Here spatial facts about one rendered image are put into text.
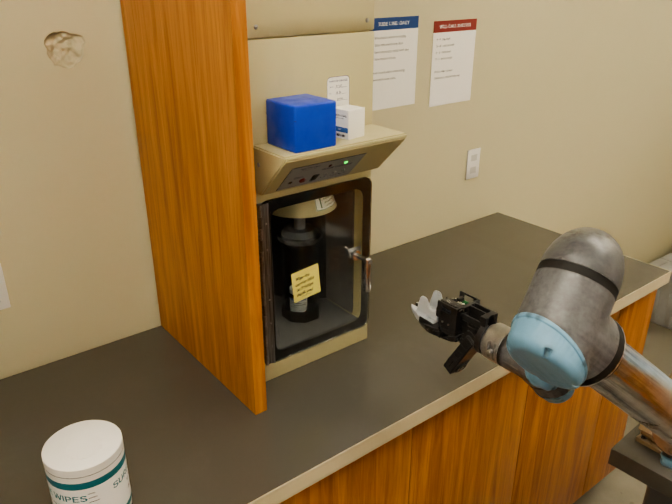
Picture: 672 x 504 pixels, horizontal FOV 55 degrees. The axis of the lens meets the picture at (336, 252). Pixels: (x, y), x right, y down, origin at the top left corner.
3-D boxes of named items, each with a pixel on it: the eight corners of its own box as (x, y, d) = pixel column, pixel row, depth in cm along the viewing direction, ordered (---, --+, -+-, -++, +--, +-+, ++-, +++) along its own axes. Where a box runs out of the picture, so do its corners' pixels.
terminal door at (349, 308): (267, 364, 149) (258, 201, 133) (366, 323, 166) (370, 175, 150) (268, 365, 148) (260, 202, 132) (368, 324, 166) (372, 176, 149)
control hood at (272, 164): (253, 193, 132) (251, 145, 127) (372, 165, 150) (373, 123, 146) (285, 208, 123) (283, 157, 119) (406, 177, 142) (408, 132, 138)
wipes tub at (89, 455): (47, 503, 117) (31, 438, 110) (117, 472, 124) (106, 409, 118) (70, 550, 107) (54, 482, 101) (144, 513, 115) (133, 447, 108)
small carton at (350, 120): (330, 136, 135) (330, 107, 132) (347, 132, 138) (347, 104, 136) (348, 140, 132) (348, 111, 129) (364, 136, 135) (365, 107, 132)
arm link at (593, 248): (568, 185, 93) (554, 293, 136) (539, 250, 90) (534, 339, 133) (652, 210, 88) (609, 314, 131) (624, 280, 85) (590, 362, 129)
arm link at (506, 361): (555, 401, 118) (539, 385, 112) (506, 373, 126) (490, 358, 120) (577, 365, 119) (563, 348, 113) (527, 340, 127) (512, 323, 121)
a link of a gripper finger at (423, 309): (413, 286, 140) (446, 301, 133) (412, 309, 142) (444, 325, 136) (403, 290, 138) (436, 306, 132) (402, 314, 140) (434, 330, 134)
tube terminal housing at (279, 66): (212, 338, 169) (185, 31, 137) (311, 302, 187) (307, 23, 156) (263, 382, 151) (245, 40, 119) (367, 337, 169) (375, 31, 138)
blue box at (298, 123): (267, 143, 129) (265, 98, 125) (307, 136, 134) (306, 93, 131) (295, 154, 122) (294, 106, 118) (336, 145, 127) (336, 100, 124)
